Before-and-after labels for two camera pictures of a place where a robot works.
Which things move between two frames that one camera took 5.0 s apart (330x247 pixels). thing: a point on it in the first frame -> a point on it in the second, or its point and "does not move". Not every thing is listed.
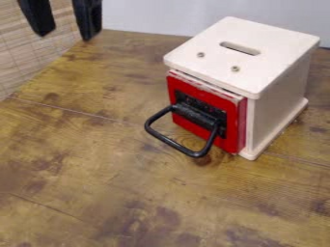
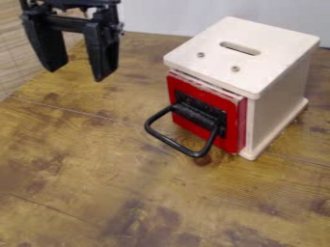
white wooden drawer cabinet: x=259 y=62 does not move
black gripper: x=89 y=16 -> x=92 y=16
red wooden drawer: x=235 y=103 does not move
